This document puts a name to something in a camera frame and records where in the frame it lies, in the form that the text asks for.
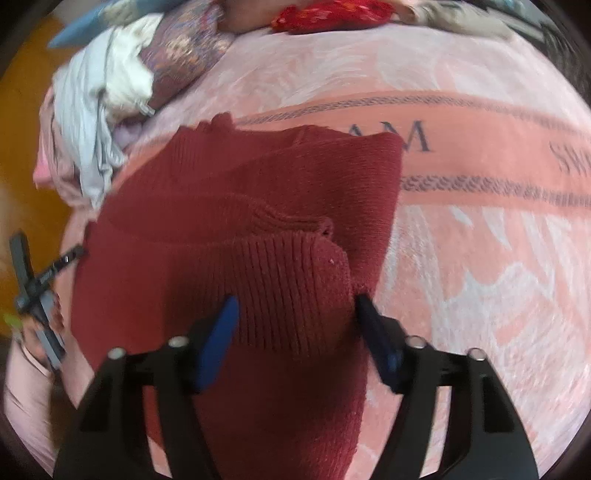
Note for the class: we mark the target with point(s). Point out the cream garment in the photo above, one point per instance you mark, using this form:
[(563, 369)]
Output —
[(127, 69)]

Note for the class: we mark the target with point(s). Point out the red sequin cloth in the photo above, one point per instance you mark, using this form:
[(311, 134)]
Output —
[(332, 16)]

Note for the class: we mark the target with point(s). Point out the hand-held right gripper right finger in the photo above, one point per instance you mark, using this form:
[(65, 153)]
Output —
[(378, 334)]

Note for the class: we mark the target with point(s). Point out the pink printed blanket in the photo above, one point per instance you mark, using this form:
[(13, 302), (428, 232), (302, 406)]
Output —
[(485, 254)]

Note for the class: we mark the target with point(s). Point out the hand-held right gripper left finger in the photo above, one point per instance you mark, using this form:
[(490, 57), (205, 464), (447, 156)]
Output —
[(214, 344)]

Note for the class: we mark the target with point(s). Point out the blue pillow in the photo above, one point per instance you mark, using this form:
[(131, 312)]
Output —
[(85, 25)]

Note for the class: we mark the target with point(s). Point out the purple patterned pillow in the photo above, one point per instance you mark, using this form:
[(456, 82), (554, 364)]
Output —
[(184, 55)]

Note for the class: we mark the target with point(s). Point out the pale blue garment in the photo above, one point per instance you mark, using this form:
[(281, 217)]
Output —
[(85, 106)]

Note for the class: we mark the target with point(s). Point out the person's left hand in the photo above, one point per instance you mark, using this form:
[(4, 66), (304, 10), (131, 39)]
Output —
[(51, 332)]

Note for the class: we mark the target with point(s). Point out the red knit sweater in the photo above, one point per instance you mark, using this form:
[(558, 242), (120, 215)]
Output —
[(258, 221)]

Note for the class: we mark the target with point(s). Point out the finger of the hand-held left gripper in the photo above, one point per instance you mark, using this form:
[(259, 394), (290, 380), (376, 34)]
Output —
[(60, 265)]

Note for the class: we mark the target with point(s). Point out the beige pouch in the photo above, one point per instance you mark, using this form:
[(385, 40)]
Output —
[(455, 18)]

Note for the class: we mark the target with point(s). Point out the orange wooden wardrobe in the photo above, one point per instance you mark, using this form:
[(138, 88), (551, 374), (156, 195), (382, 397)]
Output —
[(23, 138)]

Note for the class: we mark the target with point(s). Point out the pink garment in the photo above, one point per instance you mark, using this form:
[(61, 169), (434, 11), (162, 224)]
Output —
[(51, 175)]

